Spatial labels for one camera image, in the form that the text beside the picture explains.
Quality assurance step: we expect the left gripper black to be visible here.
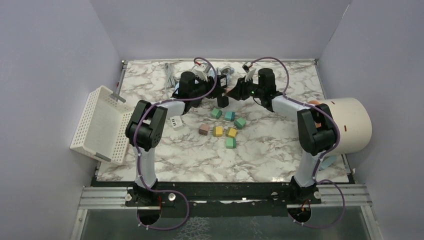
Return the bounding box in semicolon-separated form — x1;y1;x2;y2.
188;73;223;99

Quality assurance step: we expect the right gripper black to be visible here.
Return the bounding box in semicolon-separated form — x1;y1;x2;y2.
227;75;265;101

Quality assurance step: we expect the teal adapter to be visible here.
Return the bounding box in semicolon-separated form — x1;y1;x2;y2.
224;111;236;122

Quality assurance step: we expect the green plug adapter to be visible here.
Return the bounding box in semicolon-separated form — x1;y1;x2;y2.
234;117;247;129
210;108;223;119

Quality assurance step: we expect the white power strip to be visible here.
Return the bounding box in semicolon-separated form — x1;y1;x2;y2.
169;115;184;131

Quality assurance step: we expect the yellow plug adapter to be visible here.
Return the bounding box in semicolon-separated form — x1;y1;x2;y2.
212;126;224;137

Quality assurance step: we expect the pink plug adapter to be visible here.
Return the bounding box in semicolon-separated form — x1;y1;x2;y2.
198;123;210;136

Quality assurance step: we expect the black power strip front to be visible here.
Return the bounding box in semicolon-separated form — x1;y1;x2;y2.
214;74;229;108

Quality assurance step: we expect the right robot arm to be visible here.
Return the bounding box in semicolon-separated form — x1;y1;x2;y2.
226;68;339;204

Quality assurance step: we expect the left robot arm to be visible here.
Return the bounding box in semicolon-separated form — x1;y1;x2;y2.
125;71;223;206

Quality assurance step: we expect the white perforated plastic basket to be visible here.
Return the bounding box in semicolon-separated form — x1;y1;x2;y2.
70;85;134;166

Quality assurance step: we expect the light blue small object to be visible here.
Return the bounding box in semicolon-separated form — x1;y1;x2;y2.
319;155;337;171

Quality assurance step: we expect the cream cylinder with orange lid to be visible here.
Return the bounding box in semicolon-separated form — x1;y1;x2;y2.
309;97;372;156

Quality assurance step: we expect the grey cable bundle left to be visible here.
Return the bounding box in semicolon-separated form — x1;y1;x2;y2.
163;62;178;97

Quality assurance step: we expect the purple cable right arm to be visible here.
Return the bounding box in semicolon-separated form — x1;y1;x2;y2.
243;56;346;229

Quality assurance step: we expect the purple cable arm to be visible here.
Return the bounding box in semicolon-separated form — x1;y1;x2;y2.
243;56;346;229
132;56;191;231

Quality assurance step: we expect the aluminium rail base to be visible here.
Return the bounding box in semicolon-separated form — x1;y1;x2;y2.
78;184;373;210

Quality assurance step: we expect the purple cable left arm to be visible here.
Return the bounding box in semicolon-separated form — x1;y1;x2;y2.
132;56;191;231

